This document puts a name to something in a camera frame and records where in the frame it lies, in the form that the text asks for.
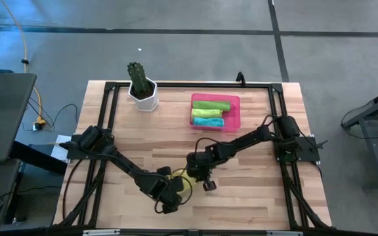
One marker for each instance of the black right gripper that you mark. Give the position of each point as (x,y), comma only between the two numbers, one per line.
(200,165)

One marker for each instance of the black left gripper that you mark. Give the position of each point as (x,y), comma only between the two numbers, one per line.
(167,191)

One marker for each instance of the yellow microfiber towel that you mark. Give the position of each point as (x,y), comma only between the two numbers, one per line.
(189,183)

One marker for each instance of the teal microfiber towel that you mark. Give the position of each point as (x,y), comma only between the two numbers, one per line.
(208,122)

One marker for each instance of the pink translucent plastic basket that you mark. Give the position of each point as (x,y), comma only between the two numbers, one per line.
(233,118)

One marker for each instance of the lime green microfiber towel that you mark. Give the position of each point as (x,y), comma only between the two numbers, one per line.
(207,113)

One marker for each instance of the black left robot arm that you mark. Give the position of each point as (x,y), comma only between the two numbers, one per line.
(123,162)

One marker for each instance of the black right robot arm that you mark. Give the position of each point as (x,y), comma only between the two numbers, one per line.
(251,141)

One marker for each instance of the white faceted plant pot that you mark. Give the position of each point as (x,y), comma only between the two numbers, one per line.
(146,101)

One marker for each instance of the white paper sheet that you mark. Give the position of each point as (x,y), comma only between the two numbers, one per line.
(59,147)

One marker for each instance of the green cactus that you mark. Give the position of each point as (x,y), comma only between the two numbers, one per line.
(138,77)

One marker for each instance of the black desk beam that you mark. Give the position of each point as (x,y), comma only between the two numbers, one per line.
(38,157)

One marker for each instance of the yellow power plug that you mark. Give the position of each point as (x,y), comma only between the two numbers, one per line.
(39,124)

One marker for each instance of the dark metal cart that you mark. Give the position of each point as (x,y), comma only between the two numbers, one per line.
(372,147)

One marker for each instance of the grey desk top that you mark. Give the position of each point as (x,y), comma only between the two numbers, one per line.
(5,114)

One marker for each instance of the silver table edge bracket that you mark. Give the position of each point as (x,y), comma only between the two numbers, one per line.
(100,232)
(284,233)

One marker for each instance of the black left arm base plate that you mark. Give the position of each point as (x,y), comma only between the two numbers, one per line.
(77,153)

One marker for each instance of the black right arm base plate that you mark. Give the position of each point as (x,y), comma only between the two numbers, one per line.
(307,150)

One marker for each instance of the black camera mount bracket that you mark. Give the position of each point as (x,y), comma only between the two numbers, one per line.
(240,78)

